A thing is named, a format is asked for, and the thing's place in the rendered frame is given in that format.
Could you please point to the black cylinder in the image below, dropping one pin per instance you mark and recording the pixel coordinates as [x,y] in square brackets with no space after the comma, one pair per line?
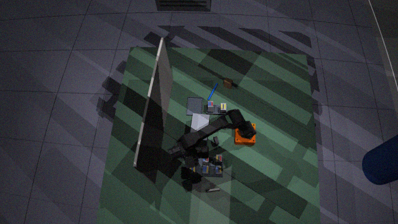
[216,140]

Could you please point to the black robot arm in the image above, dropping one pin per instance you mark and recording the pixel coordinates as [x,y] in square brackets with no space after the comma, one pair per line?
[188,142]

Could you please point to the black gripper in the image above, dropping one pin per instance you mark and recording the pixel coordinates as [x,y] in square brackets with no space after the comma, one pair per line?
[202,152]

